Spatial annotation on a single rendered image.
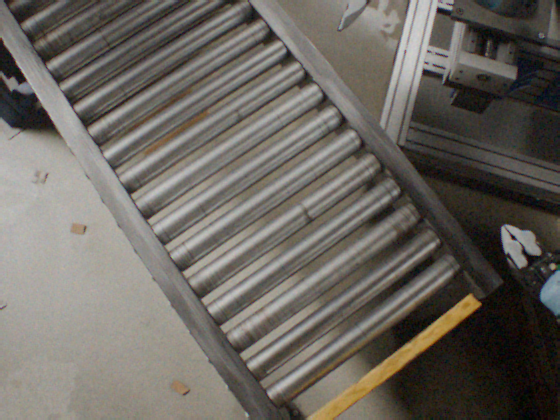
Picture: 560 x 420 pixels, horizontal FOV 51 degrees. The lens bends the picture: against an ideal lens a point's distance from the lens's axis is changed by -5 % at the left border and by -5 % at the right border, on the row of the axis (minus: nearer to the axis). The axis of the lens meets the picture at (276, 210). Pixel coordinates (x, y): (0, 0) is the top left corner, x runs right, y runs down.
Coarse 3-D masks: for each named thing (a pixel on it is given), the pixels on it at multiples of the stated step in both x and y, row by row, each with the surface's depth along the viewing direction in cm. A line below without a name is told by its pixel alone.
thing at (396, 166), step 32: (256, 0) 134; (288, 32) 132; (320, 64) 130; (352, 96) 128; (352, 128) 127; (384, 160) 124; (416, 192) 123; (448, 224) 121; (480, 256) 119; (480, 288) 118
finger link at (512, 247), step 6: (504, 228) 123; (504, 234) 123; (504, 240) 123; (510, 240) 121; (504, 246) 123; (510, 246) 122; (516, 246) 119; (510, 252) 122; (516, 252) 121; (522, 252) 119; (516, 258) 122; (522, 258) 120; (522, 264) 121
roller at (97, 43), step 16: (160, 0) 134; (176, 0) 136; (128, 16) 133; (144, 16) 134; (160, 16) 137; (96, 32) 133; (112, 32) 133; (128, 32) 134; (80, 48) 131; (96, 48) 132; (48, 64) 130; (64, 64) 131; (80, 64) 133
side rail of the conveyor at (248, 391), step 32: (0, 0) 135; (0, 32) 133; (32, 64) 130; (64, 96) 128; (64, 128) 126; (96, 160) 124; (128, 224) 121; (160, 256) 119; (160, 288) 118; (192, 320) 116; (224, 352) 115; (256, 384) 113; (256, 416) 112
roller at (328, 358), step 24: (432, 264) 121; (456, 264) 119; (408, 288) 118; (432, 288) 118; (384, 312) 117; (408, 312) 118; (360, 336) 115; (312, 360) 115; (336, 360) 114; (288, 384) 113; (312, 384) 114
